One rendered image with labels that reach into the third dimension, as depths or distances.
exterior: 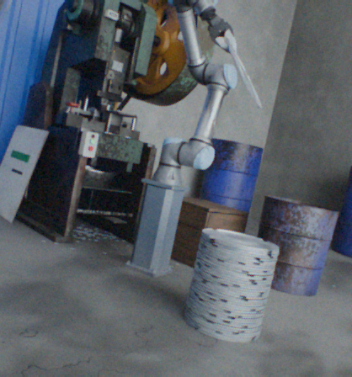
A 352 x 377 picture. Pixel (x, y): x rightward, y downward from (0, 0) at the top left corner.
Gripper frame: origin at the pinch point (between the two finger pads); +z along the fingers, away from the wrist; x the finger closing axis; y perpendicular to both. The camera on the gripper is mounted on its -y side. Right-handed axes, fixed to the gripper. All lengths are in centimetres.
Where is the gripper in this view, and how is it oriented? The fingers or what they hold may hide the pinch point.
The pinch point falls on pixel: (232, 50)
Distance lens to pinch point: 184.4
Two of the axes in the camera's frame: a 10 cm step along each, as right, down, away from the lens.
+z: 5.2, 8.4, -1.3
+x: -8.1, 5.4, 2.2
